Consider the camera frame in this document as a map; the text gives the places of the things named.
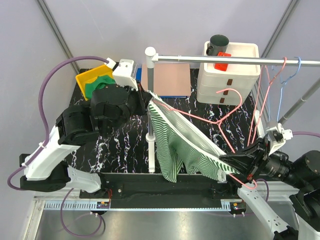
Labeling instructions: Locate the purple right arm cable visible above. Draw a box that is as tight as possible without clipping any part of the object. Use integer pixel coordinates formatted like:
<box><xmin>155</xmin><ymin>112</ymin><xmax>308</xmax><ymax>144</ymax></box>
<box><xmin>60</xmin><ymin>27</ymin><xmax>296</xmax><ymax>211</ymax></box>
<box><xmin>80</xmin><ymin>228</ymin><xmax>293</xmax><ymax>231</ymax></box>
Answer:
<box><xmin>291</xmin><ymin>131</ymin><xmax>320</xmax><ymax>138</ymax></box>

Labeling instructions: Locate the purple floor cable loop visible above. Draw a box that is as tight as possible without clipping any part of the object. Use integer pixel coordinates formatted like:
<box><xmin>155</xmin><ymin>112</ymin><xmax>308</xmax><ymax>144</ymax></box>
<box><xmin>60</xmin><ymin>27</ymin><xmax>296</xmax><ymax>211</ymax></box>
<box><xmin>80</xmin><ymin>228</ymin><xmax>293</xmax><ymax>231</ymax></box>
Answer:
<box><xmin>58</xmin><ymin>187</ymin><xmax>107</xmax><ymax>237</ymax></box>

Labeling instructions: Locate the green white striped tank top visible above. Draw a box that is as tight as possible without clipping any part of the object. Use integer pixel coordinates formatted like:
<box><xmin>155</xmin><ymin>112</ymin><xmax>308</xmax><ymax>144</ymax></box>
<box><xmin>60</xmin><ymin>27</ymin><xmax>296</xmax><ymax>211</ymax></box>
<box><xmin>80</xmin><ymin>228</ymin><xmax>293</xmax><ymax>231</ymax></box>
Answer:
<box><xmin>148</xmin><ymin>93</ymin><xmax>239</xmax><ymax>183</ymax></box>

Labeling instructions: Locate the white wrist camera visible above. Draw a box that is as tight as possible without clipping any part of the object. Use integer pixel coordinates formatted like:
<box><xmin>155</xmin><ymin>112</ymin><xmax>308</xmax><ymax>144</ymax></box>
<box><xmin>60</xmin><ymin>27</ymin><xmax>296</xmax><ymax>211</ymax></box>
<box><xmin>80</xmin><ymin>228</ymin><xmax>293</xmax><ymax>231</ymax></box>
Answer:
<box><xmin>265</xmin><ymin>121</ymin><xmax>293</xmax><ymax>155</ymax></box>
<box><xmin>105</xmin><ymin>57</ymin><xmax>138</xmax><ymax>91</ymax></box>

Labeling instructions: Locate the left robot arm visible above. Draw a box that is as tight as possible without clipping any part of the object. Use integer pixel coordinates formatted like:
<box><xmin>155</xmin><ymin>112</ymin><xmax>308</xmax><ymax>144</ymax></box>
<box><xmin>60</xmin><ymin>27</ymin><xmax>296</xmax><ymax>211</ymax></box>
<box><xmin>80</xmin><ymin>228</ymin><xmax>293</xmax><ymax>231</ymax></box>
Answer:
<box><xmin>19</xmin><ymin>84</ymin><xmax>153</xmax><ymax>198</ymax></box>

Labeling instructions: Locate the dark grey mug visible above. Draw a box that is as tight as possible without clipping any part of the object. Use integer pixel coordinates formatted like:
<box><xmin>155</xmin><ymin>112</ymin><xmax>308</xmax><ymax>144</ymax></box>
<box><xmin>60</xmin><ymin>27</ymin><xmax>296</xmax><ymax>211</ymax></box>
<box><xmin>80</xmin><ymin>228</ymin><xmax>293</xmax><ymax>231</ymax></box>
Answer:
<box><xmin>206</xmin><ymin>34</ymin><xmax>230</xmax><ymax>56</ymax></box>

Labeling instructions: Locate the metal clothes rail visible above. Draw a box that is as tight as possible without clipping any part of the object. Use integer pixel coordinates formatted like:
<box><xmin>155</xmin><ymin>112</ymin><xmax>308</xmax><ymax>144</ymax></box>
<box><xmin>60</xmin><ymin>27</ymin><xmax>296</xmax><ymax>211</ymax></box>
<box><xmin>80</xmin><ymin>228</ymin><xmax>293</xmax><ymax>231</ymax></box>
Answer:
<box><xmin>151</xmin><ymin>54</ymin><xmax>320</xmax><ymax>67</ymax></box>

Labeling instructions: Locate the white rack foot bar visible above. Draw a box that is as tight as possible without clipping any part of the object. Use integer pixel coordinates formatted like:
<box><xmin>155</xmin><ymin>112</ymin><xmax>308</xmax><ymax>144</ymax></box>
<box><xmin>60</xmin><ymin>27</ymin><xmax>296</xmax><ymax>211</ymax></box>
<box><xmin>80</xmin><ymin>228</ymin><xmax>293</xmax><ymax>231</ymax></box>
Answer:
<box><xmin>146</xmin><ymin>134</ymin><xmax>156</xmax><ymax>174</ymax></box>

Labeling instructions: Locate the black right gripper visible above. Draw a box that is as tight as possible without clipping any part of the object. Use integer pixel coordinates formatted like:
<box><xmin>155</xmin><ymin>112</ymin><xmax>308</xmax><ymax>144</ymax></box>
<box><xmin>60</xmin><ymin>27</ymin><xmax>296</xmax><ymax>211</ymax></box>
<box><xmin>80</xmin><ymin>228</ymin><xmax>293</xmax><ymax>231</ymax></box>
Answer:
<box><xmin>219</xmin><ymin>135</ymin><xmax>310</xmax><ymax>189</ymax></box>

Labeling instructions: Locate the black marbled mat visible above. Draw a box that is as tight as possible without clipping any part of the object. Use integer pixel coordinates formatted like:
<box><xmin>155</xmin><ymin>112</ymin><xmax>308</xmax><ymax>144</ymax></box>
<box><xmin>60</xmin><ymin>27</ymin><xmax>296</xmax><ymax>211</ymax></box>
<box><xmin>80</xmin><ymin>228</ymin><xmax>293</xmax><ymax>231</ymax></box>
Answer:
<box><xmin>65</xmin><ymin>68</ymin><xmax>256</xmax><ymax>173</ymax></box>

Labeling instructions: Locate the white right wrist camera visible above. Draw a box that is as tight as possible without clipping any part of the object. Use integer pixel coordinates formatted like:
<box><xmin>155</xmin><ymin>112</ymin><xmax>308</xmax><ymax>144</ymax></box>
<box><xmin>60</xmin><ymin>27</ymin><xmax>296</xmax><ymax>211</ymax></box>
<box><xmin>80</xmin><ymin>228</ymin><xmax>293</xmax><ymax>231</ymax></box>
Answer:
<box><xmin>265</xmin><ymin>121</ymin><xmax>293</xmax><ymax>155</ymax></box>

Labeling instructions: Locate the pink wire hanger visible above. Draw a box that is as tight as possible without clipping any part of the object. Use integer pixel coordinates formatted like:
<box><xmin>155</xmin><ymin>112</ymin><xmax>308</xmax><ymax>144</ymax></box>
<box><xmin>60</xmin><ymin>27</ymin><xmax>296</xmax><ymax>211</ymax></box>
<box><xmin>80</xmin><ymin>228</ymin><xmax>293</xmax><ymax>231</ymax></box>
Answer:
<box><xmin>247</xmin><ymin>57</ymin><xmax>287</xmax><ymax>146</ymax></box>
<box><xmin>149</xmin><ymin>87</ymin><xmax>258</xmax><ymax>190</ymax></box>

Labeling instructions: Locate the blue framed pink board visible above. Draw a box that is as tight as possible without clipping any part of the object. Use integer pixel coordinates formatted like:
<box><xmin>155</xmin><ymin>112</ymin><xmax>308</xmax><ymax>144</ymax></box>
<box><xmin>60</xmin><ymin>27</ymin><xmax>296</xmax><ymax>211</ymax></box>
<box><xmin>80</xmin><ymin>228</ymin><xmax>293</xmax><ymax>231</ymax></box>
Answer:
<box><xmin>136</xmin><ymin>63</ymin><xmax>191</xmax><ymax>99</ymax></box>

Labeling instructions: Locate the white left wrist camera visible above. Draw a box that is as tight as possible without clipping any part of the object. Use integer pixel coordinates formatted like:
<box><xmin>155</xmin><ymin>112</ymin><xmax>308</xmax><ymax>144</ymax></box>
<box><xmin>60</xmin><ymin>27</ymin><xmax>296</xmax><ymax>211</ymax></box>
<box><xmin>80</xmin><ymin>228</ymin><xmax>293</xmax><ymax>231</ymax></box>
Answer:
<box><xmin>105</xmin><ymin>57</ymin><xmax>138</xmax><ymax>91</ymax></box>

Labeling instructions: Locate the yellow plastic bin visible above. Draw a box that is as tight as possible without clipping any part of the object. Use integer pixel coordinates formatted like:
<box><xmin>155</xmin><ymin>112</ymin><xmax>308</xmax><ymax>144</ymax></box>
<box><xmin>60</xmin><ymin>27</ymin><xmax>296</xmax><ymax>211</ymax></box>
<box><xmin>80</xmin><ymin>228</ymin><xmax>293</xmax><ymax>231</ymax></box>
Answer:
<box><xmin>75</xmin><ymin>65</ymin><xmax>113</xmax><ymax>101</ymax></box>

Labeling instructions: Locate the red plastic block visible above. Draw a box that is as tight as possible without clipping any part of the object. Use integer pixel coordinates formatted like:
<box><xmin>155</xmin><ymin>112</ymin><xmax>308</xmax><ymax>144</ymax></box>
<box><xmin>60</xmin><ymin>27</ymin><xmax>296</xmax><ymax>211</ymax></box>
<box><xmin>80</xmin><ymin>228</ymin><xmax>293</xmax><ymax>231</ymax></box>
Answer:
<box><xmin>214</xmin><ymin>51</ymin><xmax>232</xmax><ymax>72</ymax></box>

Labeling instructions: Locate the light blue wire hanger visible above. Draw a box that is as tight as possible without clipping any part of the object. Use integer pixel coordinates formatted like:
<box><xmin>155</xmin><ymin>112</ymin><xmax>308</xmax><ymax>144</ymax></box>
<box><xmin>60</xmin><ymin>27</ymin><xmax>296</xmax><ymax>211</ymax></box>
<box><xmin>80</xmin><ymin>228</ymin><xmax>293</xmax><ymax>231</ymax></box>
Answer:
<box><xmin>267</xmin><ymin>56</ymin><xmax>302</xmax><ymax>122</ymax></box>

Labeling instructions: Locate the white drawer unit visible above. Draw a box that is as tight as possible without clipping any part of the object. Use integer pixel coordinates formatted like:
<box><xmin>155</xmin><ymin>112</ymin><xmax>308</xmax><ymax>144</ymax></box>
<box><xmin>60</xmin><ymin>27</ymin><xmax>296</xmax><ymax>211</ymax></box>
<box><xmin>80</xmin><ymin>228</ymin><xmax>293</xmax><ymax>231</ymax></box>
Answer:
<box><xmin>196</xmin><ymin>41</ymin><xmax>262</xmax><ymax>105</ymax></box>

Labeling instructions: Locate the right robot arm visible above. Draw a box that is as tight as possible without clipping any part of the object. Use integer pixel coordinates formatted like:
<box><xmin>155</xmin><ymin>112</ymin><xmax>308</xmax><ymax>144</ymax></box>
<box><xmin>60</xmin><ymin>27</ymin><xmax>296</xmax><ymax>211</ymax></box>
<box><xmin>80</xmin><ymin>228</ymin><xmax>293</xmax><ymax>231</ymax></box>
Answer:
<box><xmin>219</xmin><ymin>137</ymin><xmax>320</xmax><ymax>240</ymax></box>

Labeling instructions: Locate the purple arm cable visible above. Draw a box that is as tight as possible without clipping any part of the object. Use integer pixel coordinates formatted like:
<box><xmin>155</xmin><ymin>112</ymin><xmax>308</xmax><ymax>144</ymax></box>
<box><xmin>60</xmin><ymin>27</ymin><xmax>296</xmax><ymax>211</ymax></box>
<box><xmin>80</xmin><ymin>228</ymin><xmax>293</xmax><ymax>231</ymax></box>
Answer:
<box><xmin>291</xmin><ymin>131</ymin><xmax>320</xmax><ymax>138</ymax></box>
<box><xmin>6</xmin><ymin>56</ymin><xmax>113</xmax><ymax>191</ymax></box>

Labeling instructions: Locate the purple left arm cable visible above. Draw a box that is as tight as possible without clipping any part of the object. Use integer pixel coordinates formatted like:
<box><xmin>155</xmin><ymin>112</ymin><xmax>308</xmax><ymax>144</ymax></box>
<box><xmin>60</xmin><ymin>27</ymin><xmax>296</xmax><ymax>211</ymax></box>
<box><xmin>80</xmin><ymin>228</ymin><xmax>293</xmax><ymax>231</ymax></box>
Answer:
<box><xmin>6</xmin><ymin>56</ymin><xmax>113</xmax><ymax>191</ymax></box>

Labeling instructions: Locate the white grey rack post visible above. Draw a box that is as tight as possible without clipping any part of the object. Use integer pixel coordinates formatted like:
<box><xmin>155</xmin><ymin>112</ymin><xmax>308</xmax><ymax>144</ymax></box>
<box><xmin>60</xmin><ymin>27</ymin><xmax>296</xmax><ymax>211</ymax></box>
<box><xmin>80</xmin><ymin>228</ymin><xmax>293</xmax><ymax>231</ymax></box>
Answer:
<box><xmin>144</xmin><ymin>46</ymin><xmax>156</xmax><ymax>140</ymax></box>

